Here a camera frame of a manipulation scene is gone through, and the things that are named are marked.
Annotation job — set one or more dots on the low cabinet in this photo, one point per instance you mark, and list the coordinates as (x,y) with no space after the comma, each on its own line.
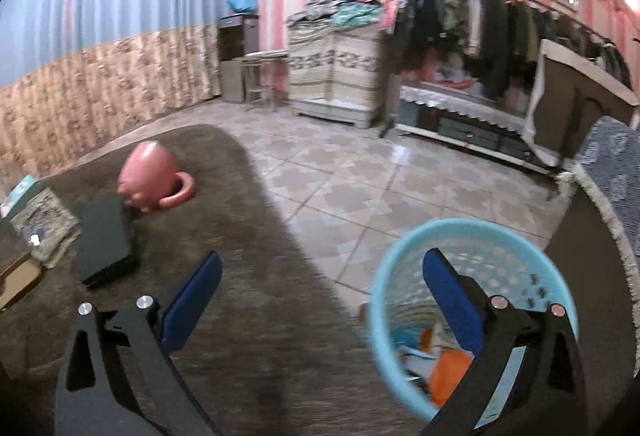
(470,133)

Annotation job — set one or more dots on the small metal stool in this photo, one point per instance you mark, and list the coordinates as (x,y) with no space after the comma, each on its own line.
(262,57)

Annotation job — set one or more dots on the white lace cloth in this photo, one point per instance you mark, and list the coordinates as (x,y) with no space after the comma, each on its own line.
(450,103)

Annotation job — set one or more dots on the light blue plastic basket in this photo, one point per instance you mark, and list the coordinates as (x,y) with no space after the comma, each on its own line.
(400,266)

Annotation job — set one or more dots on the pink pig toy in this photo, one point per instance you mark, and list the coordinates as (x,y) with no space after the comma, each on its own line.
(147,170)

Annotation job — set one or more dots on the black padded case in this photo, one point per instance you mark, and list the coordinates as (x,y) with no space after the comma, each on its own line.
(102,241)

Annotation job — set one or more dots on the grey printed packet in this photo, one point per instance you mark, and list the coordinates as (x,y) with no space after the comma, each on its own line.
(45,226)

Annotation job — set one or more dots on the brown shaggy blanket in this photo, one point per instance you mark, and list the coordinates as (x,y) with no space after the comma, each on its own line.
(250,266)

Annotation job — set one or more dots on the wardrobe with patterned cover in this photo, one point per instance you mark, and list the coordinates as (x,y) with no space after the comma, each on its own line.
(340,65)

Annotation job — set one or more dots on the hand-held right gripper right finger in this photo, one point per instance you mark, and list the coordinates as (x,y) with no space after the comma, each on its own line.
(450,301)

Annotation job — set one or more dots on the grey water dispenser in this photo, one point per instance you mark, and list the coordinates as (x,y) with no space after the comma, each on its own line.
(235,75)

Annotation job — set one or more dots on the flat cardboard box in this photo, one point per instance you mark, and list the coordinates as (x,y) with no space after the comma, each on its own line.
(15,281)

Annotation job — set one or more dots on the pile of folded clothes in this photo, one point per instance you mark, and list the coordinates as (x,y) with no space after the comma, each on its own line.
(345,10)

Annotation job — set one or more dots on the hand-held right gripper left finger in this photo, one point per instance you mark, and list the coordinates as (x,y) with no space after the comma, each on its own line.
(195,301)

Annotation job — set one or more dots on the teal tissue box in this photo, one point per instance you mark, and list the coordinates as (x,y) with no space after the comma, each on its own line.
(17,196)

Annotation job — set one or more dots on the orange peel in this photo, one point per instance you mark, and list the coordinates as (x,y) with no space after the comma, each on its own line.
(450,376)

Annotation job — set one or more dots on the blue and floral curtain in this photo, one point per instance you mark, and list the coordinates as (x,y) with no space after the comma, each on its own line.
(100,15)

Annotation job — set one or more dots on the brown bed headboard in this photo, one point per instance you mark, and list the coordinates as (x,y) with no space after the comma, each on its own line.
(575,85)

